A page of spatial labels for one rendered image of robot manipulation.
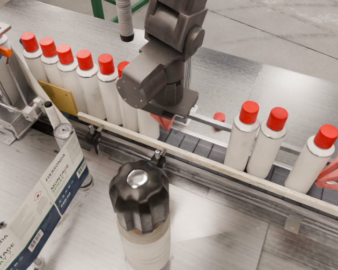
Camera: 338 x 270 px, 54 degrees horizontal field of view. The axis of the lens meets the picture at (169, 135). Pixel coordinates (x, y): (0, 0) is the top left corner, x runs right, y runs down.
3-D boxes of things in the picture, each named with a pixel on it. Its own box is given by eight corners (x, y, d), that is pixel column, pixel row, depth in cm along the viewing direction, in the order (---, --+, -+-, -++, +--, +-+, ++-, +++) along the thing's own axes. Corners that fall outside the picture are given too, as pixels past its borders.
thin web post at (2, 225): (32, 266, 64) (-8, 227, 50) (38, 257, 65) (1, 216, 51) (40, 270, 64) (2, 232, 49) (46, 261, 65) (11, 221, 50)
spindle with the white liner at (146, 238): (118, 268, 64) (89, 193, 41) (139, 227, 69) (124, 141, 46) (159, 289, 62) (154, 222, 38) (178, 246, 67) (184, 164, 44)
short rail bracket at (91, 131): (90, 157, 87) (81, 127, 77) (103, 140, 90) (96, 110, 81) (101, 161, 86) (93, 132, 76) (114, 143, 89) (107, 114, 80)
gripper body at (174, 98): (185, 122, 60) (187, 93, 54) (136, 104, 63) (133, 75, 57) (199, 99, 64) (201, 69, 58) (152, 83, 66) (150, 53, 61)
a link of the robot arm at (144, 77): (207, 24, 48) (160, -2, 50) (159, 66, 42) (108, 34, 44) (193, 81, 58) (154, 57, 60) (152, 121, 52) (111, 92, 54)
